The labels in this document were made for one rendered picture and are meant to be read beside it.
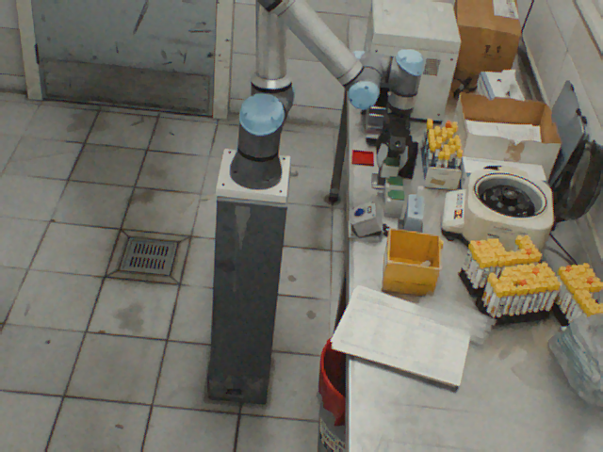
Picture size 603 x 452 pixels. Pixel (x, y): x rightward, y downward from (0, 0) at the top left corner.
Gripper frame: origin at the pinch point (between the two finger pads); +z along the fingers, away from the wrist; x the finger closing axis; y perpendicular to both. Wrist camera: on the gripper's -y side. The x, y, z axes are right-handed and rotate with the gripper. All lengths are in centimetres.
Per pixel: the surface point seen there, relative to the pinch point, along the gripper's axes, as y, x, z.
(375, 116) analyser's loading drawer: 26.3, 3.6, -0.6
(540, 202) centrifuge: -15.6, -40.4, -4.1
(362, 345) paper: -67, 9, 5
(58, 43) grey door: 164, 145, 60
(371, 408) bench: -84, 6, 6
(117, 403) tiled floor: -21, 79, 94
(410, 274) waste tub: -46.6, -3.0, -0.8
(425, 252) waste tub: -34.3, -8.2, 2.2
